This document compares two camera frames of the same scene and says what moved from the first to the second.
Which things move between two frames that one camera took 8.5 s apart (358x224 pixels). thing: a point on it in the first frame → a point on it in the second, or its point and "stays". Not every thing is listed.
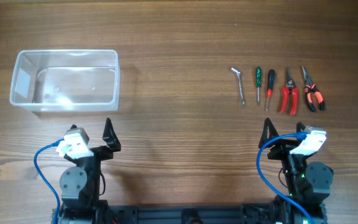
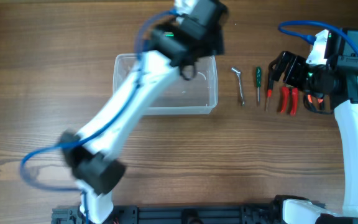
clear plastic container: [66, 80] → [198, 95]
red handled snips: [290, 88] stays
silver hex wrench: [238, 73] stays
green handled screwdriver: [258, 80] stays
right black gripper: [283, 146] → [297, 63]
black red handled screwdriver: [270, 86] stays
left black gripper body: [93, 163] → [215, 42]
